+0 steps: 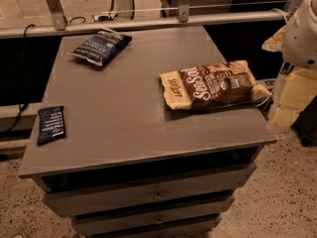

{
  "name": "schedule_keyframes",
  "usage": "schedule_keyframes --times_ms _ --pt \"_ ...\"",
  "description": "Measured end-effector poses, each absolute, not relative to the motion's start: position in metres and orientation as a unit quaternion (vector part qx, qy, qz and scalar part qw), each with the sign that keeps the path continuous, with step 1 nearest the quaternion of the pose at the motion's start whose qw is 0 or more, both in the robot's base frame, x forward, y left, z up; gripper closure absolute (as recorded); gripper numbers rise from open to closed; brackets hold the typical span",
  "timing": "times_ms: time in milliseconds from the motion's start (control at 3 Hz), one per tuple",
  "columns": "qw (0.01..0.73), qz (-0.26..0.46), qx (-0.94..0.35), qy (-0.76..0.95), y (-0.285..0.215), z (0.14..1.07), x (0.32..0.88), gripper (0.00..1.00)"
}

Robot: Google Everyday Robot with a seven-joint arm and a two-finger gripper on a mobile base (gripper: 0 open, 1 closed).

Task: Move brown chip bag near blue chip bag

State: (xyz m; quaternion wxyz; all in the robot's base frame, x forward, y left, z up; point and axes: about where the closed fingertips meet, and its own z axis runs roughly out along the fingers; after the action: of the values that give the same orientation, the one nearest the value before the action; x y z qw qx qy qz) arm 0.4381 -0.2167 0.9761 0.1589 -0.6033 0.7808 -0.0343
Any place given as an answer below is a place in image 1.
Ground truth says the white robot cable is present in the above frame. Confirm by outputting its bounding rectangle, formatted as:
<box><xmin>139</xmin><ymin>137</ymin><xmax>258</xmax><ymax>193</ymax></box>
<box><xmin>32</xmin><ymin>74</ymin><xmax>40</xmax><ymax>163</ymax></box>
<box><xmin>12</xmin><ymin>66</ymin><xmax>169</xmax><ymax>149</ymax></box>
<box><xmin>256</xmin><ymin>61</ymin><xmax>288</xmax><ymax>108</ymax></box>

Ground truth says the black cable at left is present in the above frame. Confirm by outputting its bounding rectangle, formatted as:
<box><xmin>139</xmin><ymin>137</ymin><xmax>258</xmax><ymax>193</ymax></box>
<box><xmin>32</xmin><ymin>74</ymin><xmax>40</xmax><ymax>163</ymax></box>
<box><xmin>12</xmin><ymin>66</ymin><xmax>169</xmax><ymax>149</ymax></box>
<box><xmin>0</xmin><ymin>24</ymin><xmax>36</xmax><ymax>134</ymax></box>

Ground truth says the metal railing frame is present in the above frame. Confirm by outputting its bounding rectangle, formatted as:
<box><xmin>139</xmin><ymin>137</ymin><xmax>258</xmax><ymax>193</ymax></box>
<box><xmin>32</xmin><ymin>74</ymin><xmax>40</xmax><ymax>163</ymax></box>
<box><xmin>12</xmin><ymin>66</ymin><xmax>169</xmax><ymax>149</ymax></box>
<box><xmin>0</xmin><ymin>0</ymin><xmax>303</xmax><ymax>39</ymax></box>

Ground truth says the grey drawer cabinet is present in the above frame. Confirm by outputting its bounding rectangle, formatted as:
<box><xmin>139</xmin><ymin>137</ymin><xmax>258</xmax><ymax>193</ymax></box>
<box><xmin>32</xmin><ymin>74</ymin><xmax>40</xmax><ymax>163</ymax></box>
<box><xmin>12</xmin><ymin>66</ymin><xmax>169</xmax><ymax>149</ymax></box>
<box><xmin>19</xmin><ymin>27</ymin><xmax>275</xmax><ymax>238</ymax></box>

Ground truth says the blue chip bag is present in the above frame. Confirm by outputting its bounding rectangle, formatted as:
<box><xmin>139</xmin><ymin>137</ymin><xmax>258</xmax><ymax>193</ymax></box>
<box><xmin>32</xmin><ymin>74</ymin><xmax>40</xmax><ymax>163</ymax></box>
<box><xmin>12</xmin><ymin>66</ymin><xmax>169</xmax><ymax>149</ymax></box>
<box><xmin>70</xmin><ymin>29</ymin><xmax>132</xmax><ymax>67</ymax></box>

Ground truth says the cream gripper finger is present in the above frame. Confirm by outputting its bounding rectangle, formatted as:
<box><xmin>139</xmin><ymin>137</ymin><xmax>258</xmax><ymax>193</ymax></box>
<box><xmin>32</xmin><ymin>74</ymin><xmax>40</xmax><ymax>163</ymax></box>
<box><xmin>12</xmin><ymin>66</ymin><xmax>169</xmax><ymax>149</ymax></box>
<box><xmin>262</xmin><ymin>27</ymin><xmax>285</xmax><ymax>53</ymax></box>
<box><xmin>268</xmin><ymin>106</ymin><xmax>299</xmax><ymax>130</ymax></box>

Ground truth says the small dark blue snack packet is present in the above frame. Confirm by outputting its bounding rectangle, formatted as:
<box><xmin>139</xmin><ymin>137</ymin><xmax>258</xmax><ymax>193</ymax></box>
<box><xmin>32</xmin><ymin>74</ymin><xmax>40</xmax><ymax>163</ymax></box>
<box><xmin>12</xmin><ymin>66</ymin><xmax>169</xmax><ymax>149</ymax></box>
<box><xmin>37</xmin><ymin>106</ymin><xmax>66</xmax><ymax>146</ymax></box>

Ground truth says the brown chip bag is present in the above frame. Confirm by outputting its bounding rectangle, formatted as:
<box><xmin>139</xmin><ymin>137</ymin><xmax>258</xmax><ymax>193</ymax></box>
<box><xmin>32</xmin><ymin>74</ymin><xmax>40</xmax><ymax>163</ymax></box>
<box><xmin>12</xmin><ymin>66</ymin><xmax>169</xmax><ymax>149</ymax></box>
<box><xmin>159</xmin><ymin>60</ymin><xmax>270</xmax><ymax>110</ymax></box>

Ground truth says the white power strip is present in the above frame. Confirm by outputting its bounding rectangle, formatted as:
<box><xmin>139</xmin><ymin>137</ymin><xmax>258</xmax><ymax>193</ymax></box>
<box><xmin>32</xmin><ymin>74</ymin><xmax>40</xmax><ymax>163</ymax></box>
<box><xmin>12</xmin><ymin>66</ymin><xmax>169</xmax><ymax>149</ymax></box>
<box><xmin>92</xmin><ymin>13</ymin><xmax>118</xmax><ymax>22</ymax></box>

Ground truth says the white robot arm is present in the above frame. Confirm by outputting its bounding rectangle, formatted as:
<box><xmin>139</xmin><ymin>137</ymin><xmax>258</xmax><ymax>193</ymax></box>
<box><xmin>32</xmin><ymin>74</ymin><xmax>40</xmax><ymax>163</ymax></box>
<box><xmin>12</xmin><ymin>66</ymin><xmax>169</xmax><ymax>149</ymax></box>
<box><xmin>262</xmin><ymin>0</ymin><xmax>317</xmax><ymax>128</ymax></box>

